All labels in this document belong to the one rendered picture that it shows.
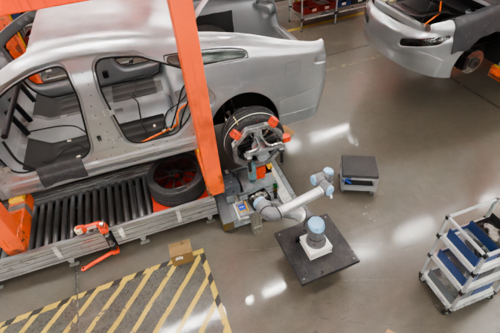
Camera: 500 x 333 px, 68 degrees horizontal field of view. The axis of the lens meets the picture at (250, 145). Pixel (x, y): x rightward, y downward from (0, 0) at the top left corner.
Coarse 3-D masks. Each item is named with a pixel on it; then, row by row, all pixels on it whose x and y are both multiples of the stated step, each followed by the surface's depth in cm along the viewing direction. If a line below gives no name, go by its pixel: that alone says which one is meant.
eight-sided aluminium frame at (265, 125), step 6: (252, 126) 369; (258, 126) 367; (264, 126) 368; (240, 132) 370; (246, 132) 365; (276, 132) 379; (282, 132) 382; (240, 138) 368; (282, 138) 387; (234, 144) 370; (234, 150) 375; (276, 150) 401; (234, 156) 380; (270, 156) 404; (240, 162) 388; (246, 162) 397; (258, 162) 403; (264, 162) 400; (270, 162) 403
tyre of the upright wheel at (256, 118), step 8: (240, 112) 379; (248, 112) 376; (256, 112) 376; (264, 112) 381; (272, 112) 396; (232, 120) 379; (240, 120) 372; (248, 120) 368; (256, 120) 371; (264, 120) 374; (224, 128) 385; (232, 128) 373; (240, 128) 370; (280, 128) 388; (224, 136) 383; (224, 144) 386; (232, 152) 387; (232, 160) 394
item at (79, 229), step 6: (96, 222) 369; (78, 228) 363; (84, 228) 366; (90, 228) 368; (102, 228) 361; (108, 228) 369; (78, 234) 366; (114, 252) 388; (102, 258) 385; (90, 264) 381; (84, 270) 377
